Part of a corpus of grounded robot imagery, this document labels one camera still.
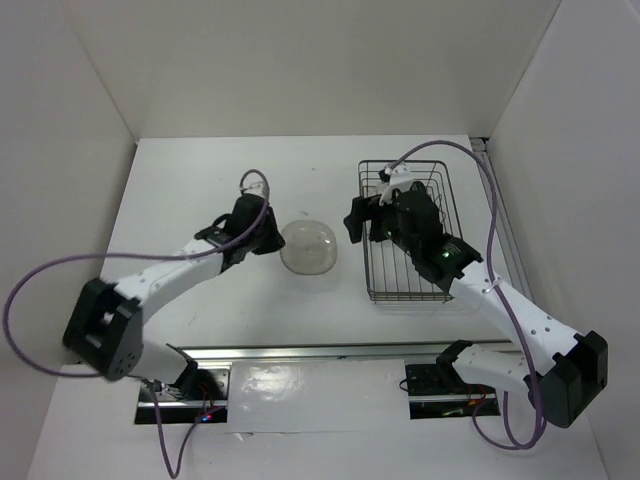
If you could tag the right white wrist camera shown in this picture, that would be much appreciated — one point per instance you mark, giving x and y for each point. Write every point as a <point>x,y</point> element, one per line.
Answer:
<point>394,179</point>

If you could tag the smoky translucent square plate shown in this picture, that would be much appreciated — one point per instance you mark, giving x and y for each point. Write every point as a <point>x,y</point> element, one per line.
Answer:
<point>310,247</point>

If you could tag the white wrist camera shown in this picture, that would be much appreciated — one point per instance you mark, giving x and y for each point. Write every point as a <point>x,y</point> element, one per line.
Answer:
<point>394,179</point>
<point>255,188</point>

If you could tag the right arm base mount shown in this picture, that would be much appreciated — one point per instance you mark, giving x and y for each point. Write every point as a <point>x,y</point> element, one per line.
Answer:
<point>431,397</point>

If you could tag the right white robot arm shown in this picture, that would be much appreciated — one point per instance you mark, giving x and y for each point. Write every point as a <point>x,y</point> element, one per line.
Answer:
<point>560,370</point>

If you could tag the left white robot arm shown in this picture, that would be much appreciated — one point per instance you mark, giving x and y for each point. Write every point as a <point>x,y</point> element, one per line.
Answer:
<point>106,326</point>

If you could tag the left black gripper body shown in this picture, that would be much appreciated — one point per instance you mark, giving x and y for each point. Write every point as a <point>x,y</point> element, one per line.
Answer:
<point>265,239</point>

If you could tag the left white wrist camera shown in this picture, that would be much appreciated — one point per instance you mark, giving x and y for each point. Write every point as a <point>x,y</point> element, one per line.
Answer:
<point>255,188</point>

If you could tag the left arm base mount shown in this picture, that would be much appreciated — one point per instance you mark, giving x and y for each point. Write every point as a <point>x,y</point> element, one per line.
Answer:
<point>207,398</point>

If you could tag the metal wire dish rack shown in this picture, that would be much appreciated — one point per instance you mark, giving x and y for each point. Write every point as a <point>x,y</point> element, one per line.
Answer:
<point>418,272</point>

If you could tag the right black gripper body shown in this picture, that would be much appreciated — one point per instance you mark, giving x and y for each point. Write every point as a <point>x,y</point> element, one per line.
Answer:
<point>406,241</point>

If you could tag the aluminium side rail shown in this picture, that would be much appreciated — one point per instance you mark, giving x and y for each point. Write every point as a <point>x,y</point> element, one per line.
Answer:
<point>511,263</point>

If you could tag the aluminium front rail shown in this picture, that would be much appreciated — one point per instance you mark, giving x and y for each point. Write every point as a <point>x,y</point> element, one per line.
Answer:
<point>315,352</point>

